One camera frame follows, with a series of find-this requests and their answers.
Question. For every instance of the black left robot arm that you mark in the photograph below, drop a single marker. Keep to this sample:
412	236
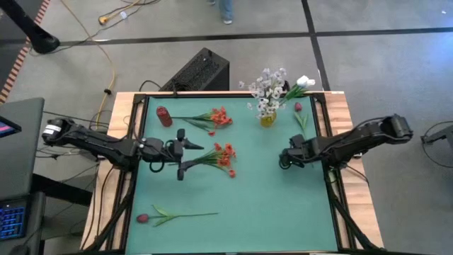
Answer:
88	140

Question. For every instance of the striped floor ramp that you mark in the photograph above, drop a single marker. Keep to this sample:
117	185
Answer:
8	67

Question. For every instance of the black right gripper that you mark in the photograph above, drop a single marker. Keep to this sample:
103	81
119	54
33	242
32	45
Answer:
297	154

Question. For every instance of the red glass vase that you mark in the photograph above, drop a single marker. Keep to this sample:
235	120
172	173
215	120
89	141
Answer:
164	117

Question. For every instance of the green table mat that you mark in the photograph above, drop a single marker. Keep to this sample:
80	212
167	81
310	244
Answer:
247	212

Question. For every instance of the person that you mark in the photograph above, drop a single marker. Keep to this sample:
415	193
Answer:
226	8

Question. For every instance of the backlit keyboard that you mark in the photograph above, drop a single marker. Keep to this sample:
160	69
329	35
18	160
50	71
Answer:
12	221

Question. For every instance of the black floor stand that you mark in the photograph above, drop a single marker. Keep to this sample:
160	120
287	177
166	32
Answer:
440	134

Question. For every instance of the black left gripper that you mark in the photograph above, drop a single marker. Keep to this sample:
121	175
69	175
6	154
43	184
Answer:
155	148

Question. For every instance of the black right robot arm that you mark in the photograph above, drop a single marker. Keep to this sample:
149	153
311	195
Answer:
354	140

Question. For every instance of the black stand post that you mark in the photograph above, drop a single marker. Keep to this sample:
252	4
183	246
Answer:
42	42

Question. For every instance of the white veined flower bunch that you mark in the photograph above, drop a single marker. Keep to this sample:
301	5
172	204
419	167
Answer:
267	92

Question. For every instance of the black table frame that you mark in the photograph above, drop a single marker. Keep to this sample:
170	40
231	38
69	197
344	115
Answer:
138	98

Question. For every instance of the black computer tower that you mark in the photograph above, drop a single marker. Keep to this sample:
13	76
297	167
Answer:
198	71

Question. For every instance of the yellow glass vase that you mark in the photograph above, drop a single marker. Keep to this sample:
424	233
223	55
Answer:
268	121

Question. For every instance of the dark red tulip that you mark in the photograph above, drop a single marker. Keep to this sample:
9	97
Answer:
142	218
298	106

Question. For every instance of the white tulip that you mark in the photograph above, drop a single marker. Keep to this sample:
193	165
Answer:
302	80
311	83

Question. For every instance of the red poppy bunch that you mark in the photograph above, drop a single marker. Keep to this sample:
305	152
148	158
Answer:
221	118
223	157

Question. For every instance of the small lit screen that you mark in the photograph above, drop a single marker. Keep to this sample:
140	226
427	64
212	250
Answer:
7	128

